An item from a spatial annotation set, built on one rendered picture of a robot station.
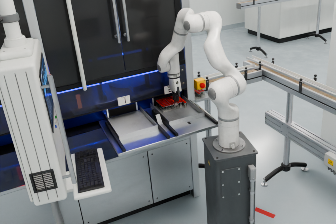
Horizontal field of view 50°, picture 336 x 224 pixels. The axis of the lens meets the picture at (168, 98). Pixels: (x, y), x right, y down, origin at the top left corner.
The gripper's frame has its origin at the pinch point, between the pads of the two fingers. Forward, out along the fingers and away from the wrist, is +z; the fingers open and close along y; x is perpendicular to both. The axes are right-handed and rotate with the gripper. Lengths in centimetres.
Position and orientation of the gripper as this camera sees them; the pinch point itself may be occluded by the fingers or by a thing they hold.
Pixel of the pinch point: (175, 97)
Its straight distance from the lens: 247.4
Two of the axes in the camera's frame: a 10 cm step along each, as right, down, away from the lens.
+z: 0.8, 9.1, 4.1
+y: -4.1, -3.4, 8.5
